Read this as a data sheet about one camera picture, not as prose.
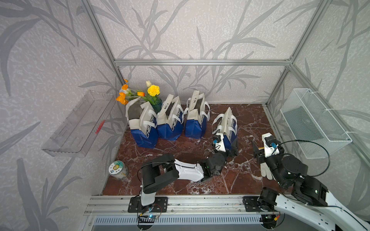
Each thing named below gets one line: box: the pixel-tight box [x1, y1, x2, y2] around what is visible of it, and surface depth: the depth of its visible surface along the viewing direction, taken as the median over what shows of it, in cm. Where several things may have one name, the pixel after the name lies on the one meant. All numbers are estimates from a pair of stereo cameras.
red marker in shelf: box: [94, 119, 106, 134], surface depth 69 cm
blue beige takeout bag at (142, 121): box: [125, 97, 159, 149], surface depth 86 cm
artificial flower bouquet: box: [115, 78, 161, 105], surface depth 88 cm
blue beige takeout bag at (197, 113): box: [183, 90, 211, 140], surface depth 90 cm
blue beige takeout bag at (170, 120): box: [156, 93, 185, 142], surface depth 88 cm
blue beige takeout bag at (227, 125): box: [211, 106, 238, 150], surface depth 84 cm
